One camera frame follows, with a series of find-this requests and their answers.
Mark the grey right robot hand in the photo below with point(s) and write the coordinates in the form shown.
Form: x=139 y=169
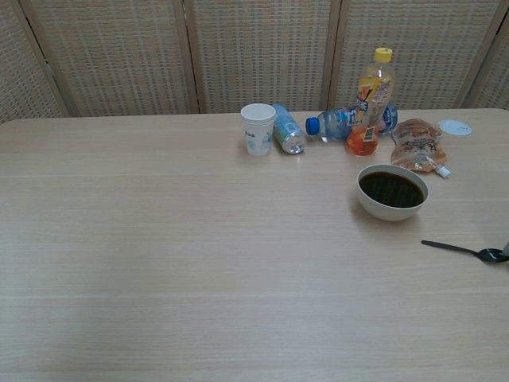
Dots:
x=506 y=248

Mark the black plastic spoon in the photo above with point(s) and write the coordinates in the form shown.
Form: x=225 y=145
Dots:
x=491 y=254

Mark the white cup of black liquid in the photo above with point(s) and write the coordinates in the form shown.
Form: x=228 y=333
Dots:
x=391 y=191

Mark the white round lid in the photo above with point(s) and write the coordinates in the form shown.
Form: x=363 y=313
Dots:
x=454 y=127

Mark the orange spout drink pouch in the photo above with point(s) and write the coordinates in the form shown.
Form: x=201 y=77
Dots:
x=413 y=147

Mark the orange tea bottle yellow cap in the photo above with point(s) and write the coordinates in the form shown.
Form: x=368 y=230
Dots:
x=375 y=85

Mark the clear water bottle blue cap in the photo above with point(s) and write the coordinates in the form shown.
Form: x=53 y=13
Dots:
x=332 y=123

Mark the blue-label plastic bottle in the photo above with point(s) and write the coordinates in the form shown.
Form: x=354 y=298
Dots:
x=287 y=129

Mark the white paper cup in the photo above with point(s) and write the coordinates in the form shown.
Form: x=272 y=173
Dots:
x=257 y=133

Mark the woven rattan folding screen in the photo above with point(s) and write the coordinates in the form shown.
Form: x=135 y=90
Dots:
x=258 y=51

